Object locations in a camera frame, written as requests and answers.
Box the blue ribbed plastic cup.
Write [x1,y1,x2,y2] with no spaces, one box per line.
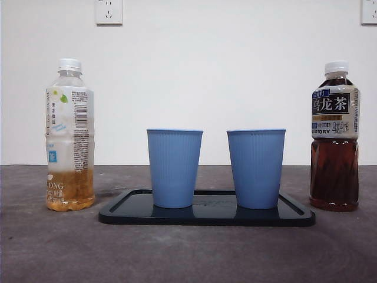
[226,128,287,210]
[146,128,204,209]

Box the white wall socket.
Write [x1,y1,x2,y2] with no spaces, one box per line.
[361,0,377,25]
[94,0,123,26]

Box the jasmine oolong tea bottle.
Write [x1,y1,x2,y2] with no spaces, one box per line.
[45,58,96,212]

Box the dark rectangular tray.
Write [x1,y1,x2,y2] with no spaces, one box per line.
[98,189,316,227]

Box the dark oolong tea bottle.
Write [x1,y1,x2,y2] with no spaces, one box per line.
[309,60,361,212]

